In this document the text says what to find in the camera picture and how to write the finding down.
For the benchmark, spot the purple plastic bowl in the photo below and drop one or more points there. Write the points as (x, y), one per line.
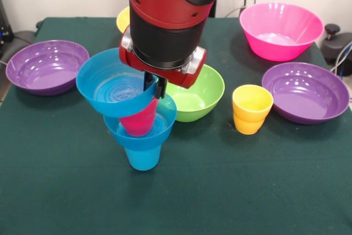
(305, 100)
(46, 72)

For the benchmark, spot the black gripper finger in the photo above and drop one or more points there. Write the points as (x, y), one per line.
(160, 89)
(147, 82)

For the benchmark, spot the yellow plastic cup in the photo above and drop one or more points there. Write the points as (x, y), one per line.
(248, 122)

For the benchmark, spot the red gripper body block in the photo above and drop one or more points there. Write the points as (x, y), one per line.
(176, 76)

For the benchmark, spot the small black table clamp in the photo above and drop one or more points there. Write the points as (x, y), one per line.
(39, 24)

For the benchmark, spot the red plastic cup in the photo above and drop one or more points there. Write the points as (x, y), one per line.
(137, 123)

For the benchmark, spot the dark green tablecloth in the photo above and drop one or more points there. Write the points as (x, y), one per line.
(176, 191)

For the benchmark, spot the small blue plastic bowl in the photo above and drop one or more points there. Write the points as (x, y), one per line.
(118, 108)
(140, 141)

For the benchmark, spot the pink plastic bowl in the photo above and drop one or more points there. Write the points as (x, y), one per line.
(279, 48)

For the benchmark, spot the black equipment box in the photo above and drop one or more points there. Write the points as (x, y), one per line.
(5, 31)

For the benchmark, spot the green plastic bowl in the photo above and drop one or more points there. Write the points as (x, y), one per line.
(203, 94)

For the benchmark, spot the orange plastic bowl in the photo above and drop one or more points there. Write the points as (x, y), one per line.
(123, 21)

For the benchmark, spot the grey rounded base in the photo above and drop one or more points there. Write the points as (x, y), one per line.
(23, 39)

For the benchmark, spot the blue plastic cup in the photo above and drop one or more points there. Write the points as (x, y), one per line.
(143, 160)

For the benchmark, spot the black clamp with knob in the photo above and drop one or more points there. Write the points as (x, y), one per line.
(336, 43)

